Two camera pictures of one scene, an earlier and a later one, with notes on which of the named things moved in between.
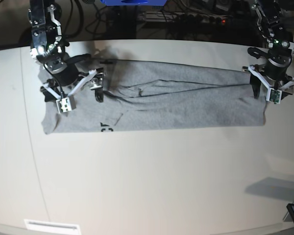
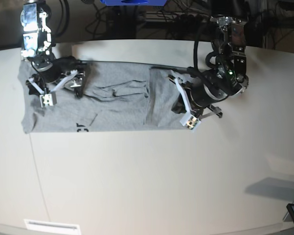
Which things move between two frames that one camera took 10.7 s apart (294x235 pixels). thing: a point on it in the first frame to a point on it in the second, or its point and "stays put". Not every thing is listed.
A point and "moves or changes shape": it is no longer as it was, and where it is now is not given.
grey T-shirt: x=142 y=95 moves or changes shape
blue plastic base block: x=134 y=2 stays put
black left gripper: x=98 y=80 to x=76 y=83
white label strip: x=50 y=226 stays put
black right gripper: x=256 y=84 to x=196 y=109
